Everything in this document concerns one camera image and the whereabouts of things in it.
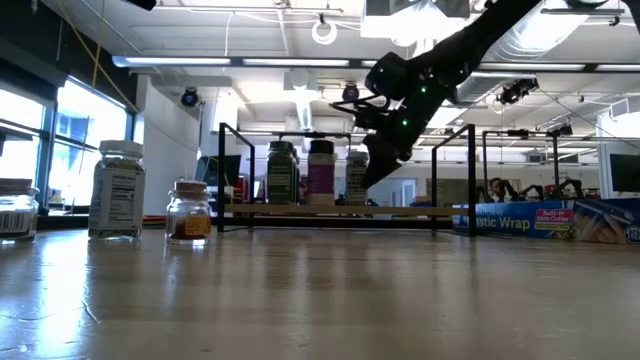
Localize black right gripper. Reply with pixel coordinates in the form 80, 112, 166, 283
355, 82, 441, 190

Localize white-lid spice jar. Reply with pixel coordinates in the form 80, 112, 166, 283
88, 140, 147, 240
345, 150, 370, 206

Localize long ceiling light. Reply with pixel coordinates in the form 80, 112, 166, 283
112, 54, 640, 72

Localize black ceiling device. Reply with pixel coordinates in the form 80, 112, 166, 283
494, 77, 541, 106

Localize blue plastic wrap box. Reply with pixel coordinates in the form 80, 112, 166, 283
452, 198, 640, 246

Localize black monitor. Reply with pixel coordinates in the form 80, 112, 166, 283
194, 153, 243, 189
608, 152, 640, 194

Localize background robot arms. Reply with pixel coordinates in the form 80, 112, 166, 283
474, 177, 586, 203

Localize wire spice rack shelf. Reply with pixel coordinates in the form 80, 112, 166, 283
216, 122, 477, 237

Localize silver air duct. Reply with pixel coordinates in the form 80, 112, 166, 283
452, 14, 591, 109

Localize white cable coil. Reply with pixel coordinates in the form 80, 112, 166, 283
310, 19, 339, 46

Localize background black robot frame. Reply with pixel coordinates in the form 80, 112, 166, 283
481, 124, 576, 202

